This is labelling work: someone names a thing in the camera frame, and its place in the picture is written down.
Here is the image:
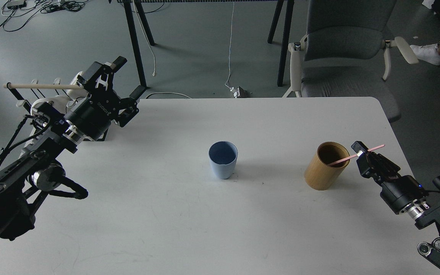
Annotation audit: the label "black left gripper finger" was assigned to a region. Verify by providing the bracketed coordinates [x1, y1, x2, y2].
[115, 85, 147, 128]
[77, 56, 127, 100]

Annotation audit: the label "wooden dowel rod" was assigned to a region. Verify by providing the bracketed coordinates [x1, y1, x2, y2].
[3, 83, 84, 89]

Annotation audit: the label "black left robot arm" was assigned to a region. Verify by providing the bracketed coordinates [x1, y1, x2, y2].
[0, 56, 146, 241]

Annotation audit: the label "black trestle table legs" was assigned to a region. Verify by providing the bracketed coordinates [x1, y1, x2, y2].
[109, 0, 295, 91]

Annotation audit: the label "bamboo cylinder holder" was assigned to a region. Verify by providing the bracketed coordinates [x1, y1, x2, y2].
[304, 142, 349, 190]

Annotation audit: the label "white cable on floor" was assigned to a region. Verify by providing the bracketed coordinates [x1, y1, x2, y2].
[224, 2, 238, 97]

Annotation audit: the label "pink chopstick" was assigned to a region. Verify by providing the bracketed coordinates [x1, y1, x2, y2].
[328, 144, 385, 167]

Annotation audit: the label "grey office chair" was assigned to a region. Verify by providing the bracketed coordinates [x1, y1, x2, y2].
[283, 0, 419, 123]

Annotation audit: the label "black cables on floor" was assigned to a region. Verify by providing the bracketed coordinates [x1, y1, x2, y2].
[0, 0, 91, 45]

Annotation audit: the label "white sneaker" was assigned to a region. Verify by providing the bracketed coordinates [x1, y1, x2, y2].
[410, 44, 440, 66]

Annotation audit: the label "black wire dish rack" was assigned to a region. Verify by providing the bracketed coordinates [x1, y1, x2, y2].
[6, 78, 110, 142]

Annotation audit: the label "light blue cup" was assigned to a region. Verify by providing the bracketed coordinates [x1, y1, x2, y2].
[208, 141, 238, 180]

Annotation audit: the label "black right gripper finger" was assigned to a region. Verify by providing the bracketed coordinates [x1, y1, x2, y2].
[351, 141, 389, 183]
[367, 152, 401, 181]

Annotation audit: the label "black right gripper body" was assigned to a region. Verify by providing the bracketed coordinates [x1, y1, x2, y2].
[377, 172, 430, 220]

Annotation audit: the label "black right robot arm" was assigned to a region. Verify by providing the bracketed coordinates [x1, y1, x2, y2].
[351, 141, 440, 269]

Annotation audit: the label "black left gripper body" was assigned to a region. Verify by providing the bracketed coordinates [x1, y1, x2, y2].
[64, 95, 122, 141]

